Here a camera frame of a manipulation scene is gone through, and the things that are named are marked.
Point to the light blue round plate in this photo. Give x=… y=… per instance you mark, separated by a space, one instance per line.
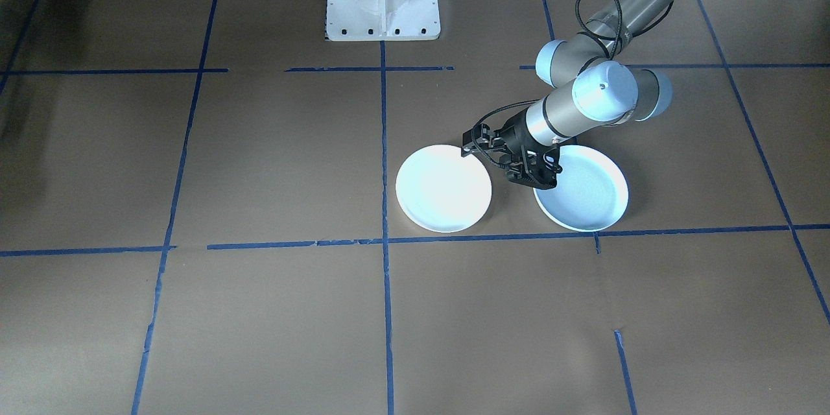
x=587 y=191
x=580 y=229

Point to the white round plate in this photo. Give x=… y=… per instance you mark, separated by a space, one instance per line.
x=441 y=191

